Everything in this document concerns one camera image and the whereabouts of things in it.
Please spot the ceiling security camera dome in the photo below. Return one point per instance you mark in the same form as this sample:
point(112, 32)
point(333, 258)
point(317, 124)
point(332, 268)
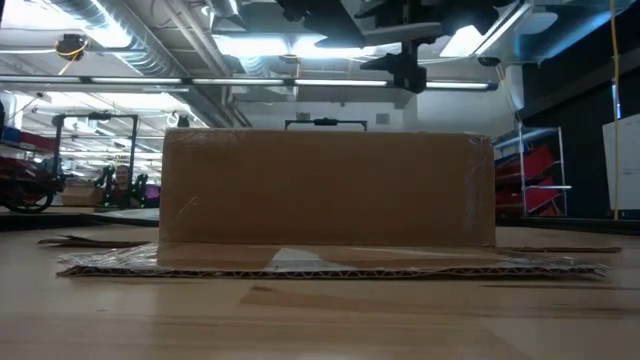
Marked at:
point(489, 62)

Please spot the distant black station frame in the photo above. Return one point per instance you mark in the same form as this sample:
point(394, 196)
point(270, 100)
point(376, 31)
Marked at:
point(325, 121)
point(95, 117)

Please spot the metal rack with red bins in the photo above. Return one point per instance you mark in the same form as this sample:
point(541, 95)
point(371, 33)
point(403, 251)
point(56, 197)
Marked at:
point(535, 170)

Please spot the red cart with wheel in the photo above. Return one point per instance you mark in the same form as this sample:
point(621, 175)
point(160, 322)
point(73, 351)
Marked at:
point(20, 185)

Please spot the long LED light bar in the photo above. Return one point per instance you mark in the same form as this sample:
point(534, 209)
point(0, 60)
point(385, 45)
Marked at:
point(200, 81)

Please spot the white board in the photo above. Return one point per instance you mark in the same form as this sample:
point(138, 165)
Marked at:
point(627, 165)

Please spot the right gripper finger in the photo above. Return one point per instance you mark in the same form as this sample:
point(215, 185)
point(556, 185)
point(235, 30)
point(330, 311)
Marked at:
point(330, 25)
point(407, 72)

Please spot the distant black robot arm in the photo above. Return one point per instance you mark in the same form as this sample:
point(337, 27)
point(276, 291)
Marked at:
point(105, 182)

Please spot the silver ventilation duct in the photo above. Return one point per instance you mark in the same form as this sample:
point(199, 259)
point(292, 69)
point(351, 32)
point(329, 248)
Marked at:
point(135, 55)

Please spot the person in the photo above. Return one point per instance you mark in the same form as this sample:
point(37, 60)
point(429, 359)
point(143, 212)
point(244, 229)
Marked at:
point(122, 182)

